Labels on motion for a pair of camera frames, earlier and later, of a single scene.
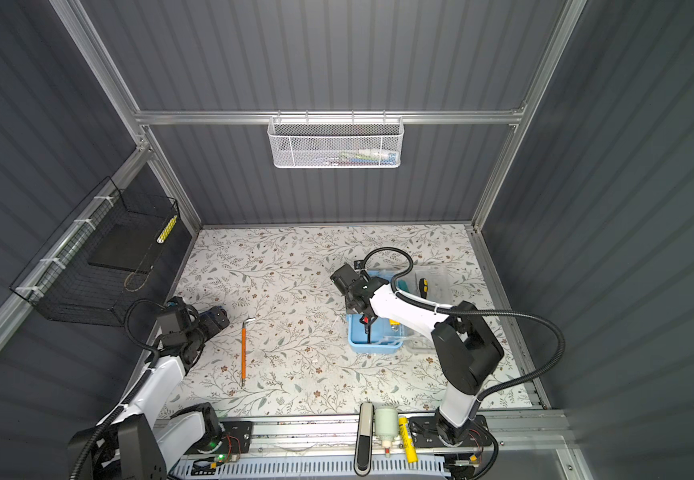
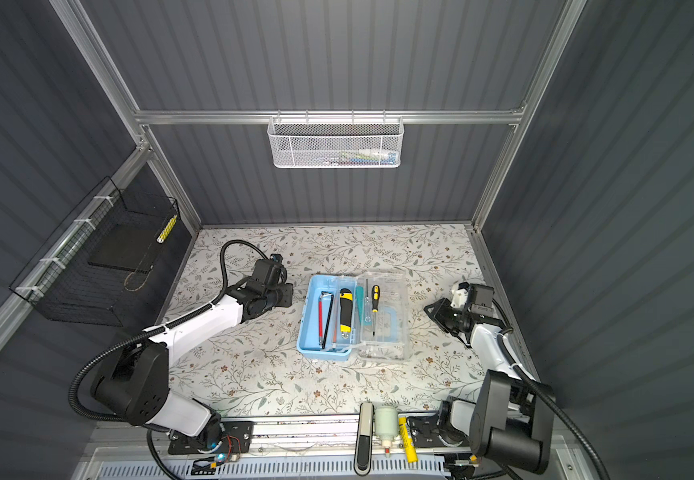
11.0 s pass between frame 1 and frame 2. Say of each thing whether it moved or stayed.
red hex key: moved
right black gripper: moved
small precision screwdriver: moved
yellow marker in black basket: stayed
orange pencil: moved
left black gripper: moved
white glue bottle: stayed
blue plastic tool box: moved
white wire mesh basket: stayed
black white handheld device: stayed
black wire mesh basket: stayed
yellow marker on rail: stayed
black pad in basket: stayed
